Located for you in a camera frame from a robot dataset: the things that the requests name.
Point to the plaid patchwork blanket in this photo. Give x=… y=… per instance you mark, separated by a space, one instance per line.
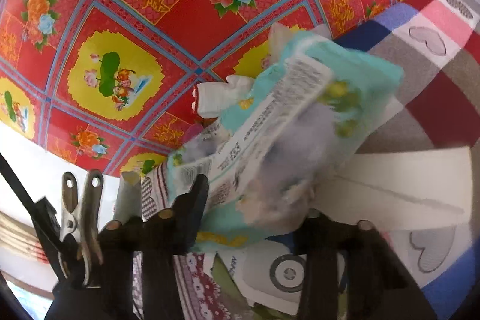
x=436 y=42

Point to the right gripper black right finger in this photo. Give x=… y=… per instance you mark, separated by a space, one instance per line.
x=315 y=240

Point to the checkered red bed sheet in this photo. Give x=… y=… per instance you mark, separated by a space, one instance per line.
x=200 y=296

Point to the teal snack wrapper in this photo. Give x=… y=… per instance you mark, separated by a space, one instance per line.
x=303 y=118

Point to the white paper strip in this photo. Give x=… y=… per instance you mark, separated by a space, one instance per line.
x=405 y=191

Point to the metal spring clip right wrist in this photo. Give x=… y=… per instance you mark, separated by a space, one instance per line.
x=81 y=255

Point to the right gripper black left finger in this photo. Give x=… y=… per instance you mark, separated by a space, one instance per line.
x=166 y=234

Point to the white circle printed wrapper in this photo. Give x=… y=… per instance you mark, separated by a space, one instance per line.
x=264 y=276

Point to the red floral wall covering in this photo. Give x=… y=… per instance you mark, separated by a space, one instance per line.
x=107 y=83

